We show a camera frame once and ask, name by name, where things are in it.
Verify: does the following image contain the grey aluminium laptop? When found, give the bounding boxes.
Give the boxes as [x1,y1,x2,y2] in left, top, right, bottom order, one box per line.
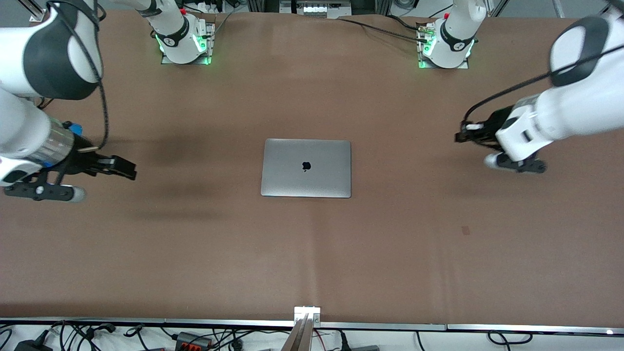
[260,138,352,198]

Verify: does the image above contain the black orange connector block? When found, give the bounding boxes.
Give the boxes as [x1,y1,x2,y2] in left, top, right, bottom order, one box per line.
[175,331,213,350]

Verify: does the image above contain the white power strip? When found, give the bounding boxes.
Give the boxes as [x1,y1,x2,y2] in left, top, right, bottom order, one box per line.
[195,0,231,14]

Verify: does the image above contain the black power adapter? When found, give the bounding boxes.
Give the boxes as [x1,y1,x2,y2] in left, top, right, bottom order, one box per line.
[14,338,53,351]

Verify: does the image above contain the grey control box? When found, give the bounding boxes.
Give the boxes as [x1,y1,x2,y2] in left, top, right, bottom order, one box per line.
[279,0,352,19]

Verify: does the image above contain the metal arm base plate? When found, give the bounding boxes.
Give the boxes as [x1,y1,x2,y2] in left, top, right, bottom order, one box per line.
[417,21,470,69]
[161,22,215,65]

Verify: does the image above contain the black braided cable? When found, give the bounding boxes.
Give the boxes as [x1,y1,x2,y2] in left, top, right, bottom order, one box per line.
[336,16,430,43]

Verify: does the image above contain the aluminium table edge rail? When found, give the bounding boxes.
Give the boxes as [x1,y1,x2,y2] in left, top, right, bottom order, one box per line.
[0,317,624,337]

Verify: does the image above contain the black floor cable bundle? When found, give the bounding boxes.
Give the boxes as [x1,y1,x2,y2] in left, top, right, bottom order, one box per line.
[0,321,293,351]

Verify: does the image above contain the black looped cable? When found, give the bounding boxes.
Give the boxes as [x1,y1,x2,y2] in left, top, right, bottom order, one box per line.
[487,331,533,347]

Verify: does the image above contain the aluminium camera mount post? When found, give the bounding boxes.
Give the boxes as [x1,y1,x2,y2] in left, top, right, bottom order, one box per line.
[280,306,321,351]

